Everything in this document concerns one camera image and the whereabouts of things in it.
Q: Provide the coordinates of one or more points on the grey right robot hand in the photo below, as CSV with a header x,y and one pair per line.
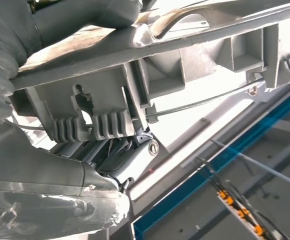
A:
x,y
47,192

